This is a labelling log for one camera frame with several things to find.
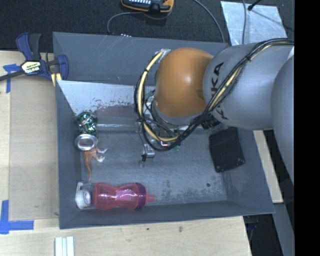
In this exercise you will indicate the white plastic cap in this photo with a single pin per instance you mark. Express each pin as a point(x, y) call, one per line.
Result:
point(83, 197)

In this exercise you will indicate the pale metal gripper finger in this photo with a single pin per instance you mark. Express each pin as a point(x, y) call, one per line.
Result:
point(149, 153)
point(142, 163)

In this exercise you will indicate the black flat square pad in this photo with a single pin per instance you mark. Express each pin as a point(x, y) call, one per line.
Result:
point(226, 150)

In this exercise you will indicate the pale wood flat board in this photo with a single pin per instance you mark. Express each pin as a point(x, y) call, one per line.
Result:
point(32, 150)

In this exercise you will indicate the red plastic bottle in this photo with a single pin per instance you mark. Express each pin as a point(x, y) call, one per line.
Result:
point(117, 196)

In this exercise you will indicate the orange toy animal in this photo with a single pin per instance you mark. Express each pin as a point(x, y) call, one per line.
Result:
point(88, 160)

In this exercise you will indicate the grey metal bin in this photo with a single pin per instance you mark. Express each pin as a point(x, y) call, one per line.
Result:
point(180, 180)

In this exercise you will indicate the crushed green drink can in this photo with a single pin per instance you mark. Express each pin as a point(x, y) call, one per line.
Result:
point(86, 127)

